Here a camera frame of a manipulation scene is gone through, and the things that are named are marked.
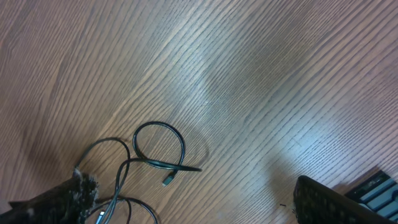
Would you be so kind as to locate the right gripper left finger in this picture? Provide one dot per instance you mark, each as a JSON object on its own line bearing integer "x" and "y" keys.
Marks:
{"x": 69, "y": 202}

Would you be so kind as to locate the black cable silver plugs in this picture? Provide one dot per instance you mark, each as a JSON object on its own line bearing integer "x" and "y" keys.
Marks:
{"x": 109, "y": 205}

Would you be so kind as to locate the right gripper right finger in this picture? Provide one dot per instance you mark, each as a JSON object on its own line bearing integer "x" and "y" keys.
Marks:
{"x": 315, "y": 203}

